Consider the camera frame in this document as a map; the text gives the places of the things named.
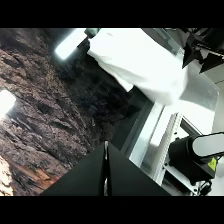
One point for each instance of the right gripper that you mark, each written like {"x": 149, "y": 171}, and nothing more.
{"x": 208, "y": 36}

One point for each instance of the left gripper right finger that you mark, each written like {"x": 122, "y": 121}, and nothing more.
{"x": 133, "y": 176}

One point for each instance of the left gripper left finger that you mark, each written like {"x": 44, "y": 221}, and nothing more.
{"x": 83, "y": 176}

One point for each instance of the white T-shirt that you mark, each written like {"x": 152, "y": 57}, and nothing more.
{"x": 140, "y": 63}

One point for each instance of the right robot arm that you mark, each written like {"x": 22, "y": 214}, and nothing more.
{"x": 186, "y": 160}

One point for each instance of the silver frame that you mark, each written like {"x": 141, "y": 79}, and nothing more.
{"x": 166, "y": 133}

